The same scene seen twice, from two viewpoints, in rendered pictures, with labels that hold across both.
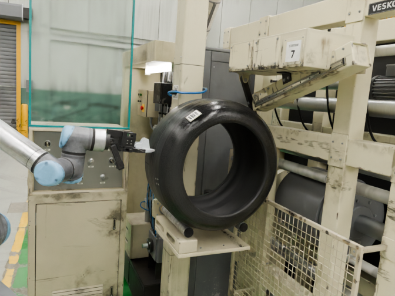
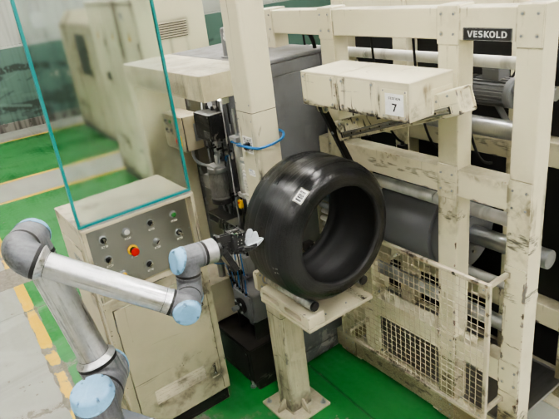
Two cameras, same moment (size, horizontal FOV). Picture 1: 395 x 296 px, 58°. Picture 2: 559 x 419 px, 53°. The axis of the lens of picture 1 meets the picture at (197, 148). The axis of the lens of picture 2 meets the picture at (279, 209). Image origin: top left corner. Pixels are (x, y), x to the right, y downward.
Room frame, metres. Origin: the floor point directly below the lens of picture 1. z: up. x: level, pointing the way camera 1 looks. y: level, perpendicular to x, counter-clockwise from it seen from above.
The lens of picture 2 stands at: (-0.40, 0.43, 2.22)
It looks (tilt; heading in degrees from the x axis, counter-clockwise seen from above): 24 degrees down; 350
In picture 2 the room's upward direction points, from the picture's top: 7 degrees counter-clockwise
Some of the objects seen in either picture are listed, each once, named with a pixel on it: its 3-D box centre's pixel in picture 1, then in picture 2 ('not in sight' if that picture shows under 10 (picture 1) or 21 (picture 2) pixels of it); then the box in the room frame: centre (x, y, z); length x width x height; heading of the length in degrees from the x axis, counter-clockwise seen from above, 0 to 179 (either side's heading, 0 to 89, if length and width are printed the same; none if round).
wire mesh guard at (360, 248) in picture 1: (278, 277); (403, 313); (1.65, -0.44, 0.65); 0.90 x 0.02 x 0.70; 24
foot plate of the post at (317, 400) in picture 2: not in sight; (295, 400); (1.95, 0.08, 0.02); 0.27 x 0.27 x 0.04; 24
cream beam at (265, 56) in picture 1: (282, 56); (371, 88); (1.73, -0.37, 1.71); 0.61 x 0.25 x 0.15; 24
